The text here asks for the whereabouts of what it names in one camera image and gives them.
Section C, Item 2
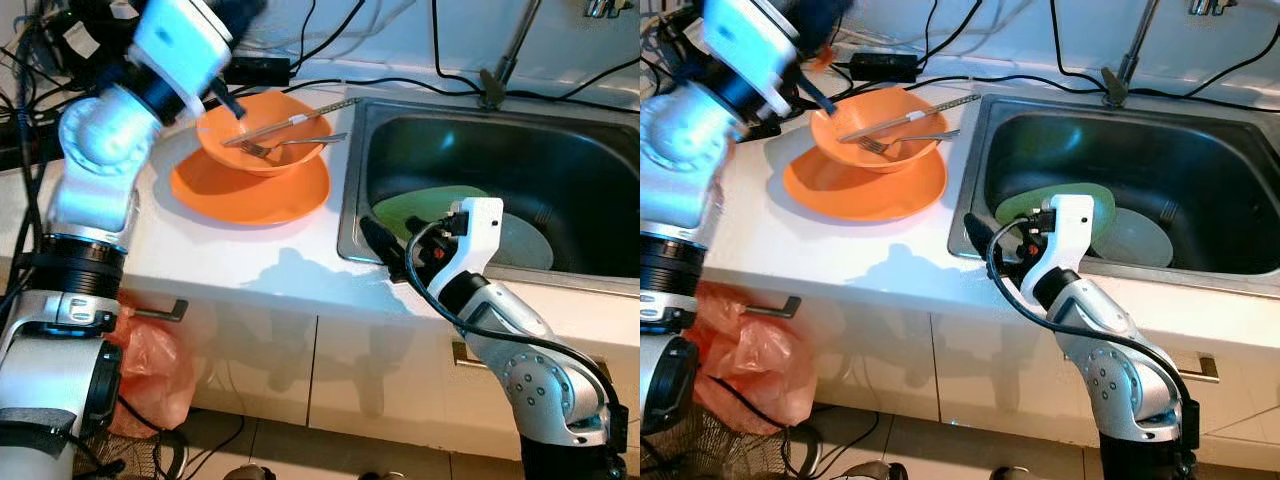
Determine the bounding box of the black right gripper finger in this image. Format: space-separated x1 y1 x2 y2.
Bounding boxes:
963 213 1004 263
358 215 409 279

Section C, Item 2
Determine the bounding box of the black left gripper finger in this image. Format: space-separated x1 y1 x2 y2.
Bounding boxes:
205 80 249 121
795 75 839 116

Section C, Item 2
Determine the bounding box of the green plastic plate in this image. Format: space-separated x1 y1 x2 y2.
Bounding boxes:
372 185 491 241
993 183 1116 241

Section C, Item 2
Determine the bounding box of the orange plastic bowl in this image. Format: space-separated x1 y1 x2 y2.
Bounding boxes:
810 87 946 173
195 90 334 178

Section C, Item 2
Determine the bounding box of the black power adapter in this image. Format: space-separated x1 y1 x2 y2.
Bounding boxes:
222 57 293 86
848 52 921 83

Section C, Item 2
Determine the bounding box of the orange plastic plate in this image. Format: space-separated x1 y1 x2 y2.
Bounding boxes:
170 148 331 226
783 145 948 223

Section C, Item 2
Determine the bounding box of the white base cabinet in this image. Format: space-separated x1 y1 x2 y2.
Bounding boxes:
120 270 641 471
740 275 1280 471

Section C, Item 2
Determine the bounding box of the black charger box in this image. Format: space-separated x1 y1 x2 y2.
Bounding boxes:
650 0 706 41
40 0 136 71

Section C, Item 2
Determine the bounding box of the stainless steel sink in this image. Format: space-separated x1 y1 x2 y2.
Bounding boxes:
337 95 641 281
948 93 1280 291

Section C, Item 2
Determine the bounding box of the dark metal faucet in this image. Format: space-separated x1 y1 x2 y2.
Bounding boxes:
480 0 546 109
1100 0 1166 106

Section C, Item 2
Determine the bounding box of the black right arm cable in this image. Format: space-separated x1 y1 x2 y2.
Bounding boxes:
403 218 626 441
985 215 1201 471

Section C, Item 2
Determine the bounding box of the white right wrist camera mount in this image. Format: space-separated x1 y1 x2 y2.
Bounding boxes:
447 197 504 286
1037 193 1096 291

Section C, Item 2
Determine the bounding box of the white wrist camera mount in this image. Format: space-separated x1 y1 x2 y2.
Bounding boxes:
130 0 236 93
700 0 801 116
447 197 504 286
1037 193 1096 291

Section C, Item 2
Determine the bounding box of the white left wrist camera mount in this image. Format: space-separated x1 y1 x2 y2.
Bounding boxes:
700 0 801 116
130 0 236 93

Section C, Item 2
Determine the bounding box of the small dark drawer handle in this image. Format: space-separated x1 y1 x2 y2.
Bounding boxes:
745 294 804 319
130 298 189 323

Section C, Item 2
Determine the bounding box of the wire fan guard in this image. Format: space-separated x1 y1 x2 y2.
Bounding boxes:
75 430 191 480
645 405 806 480

